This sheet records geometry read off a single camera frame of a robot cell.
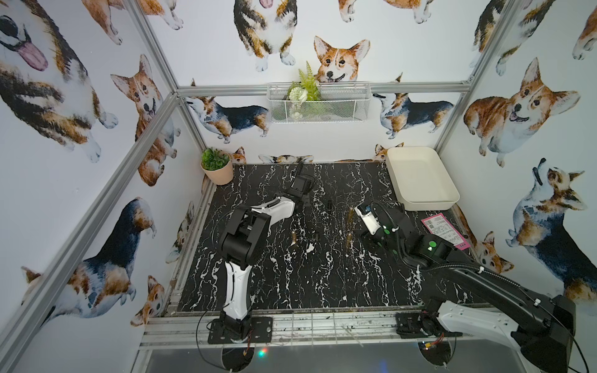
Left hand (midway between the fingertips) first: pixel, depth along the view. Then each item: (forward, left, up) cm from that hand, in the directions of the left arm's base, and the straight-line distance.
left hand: (304, 192), depth 102 cm
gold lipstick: (-20, +4, -3) cm, 21 cm away
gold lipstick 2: (-21, -17, -4) cm, 28 cm away
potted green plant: (+11, +39, +7) cm, 41 cm away
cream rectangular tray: (+8, -55, -2) cm, 56 cm away
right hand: (-25, -18, +15) cm, 35 cm away
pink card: (-15, -56, -5) cm, 59 cm away
